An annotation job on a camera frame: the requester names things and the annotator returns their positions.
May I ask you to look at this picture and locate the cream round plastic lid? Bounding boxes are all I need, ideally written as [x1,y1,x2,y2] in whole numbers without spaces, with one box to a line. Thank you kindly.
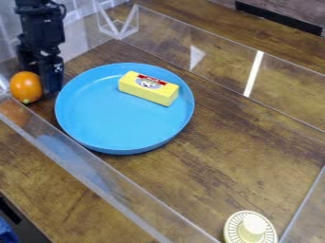
[223,211,278,243]

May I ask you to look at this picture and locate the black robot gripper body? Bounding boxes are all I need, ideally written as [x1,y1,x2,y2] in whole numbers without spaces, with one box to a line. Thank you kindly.
[13,0,67,58]

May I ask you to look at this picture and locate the blue round tray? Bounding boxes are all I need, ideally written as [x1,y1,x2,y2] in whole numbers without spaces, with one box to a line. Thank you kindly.
[54,63,195,155]

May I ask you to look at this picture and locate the clear acrylic enclosure wall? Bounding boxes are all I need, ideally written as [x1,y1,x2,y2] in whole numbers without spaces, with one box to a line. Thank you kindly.
[0,0,325,243]

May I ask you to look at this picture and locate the orange ball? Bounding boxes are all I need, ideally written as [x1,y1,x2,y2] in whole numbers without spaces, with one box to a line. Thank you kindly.
[9,71,42,104]

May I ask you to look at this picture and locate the yellow butter block toy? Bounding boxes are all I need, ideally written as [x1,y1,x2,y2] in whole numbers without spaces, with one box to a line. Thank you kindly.
[117,71,179,106]

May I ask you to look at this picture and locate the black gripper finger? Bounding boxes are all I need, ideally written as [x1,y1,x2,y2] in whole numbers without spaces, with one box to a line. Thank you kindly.
[38,55,63,93]
[16,47,38,74]

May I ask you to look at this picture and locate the black bar on background table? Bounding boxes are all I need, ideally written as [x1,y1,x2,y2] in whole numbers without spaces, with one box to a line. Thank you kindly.
[235,0,325,36]

